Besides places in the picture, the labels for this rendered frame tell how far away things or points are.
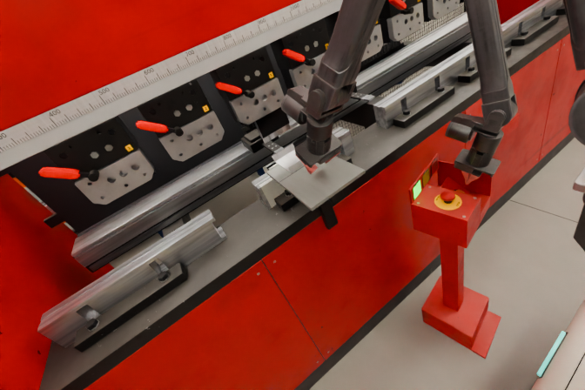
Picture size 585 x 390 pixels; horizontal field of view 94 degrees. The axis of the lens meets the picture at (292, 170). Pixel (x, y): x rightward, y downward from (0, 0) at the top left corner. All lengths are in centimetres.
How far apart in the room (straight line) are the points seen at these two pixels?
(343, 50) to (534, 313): 144
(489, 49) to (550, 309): 120
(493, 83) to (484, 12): 16
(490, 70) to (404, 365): 120
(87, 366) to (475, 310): 136
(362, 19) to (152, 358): 94
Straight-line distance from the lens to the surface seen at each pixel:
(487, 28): 84
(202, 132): 75
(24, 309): 112
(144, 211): 111
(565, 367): 129
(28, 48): 73
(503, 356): 157
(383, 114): 112
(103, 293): 95
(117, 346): 92
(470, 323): 147
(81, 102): 73
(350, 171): 74
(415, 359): 153
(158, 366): 100
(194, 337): 96
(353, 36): 49
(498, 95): 84
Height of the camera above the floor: 144
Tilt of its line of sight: 32 degrees down
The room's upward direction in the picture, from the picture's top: 23 degrees counter-clockwise
